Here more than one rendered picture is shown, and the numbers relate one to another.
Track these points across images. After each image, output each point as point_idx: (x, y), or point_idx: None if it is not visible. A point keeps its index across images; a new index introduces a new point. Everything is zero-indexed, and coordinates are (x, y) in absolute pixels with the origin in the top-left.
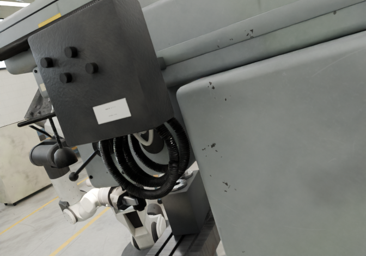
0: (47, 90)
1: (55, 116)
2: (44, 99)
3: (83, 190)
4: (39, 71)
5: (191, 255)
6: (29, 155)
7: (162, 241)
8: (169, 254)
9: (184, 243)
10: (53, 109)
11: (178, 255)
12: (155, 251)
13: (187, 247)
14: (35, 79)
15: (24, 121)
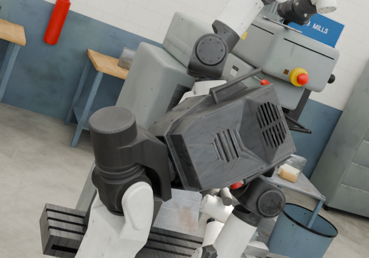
0: (305, 104)
1: (289, 121)
2: (269, 116)
3: (206, 245)
4: (308, 96)
5: (163, 231)
6: (285, 201)
7: (154, 251)
8: (168, 244)
9: (151, 236)
10: (301, 111)
11: (166, 239)
12: (170, 253)
13: (155, 234)
14: (301, 95)
15: (307, 128)
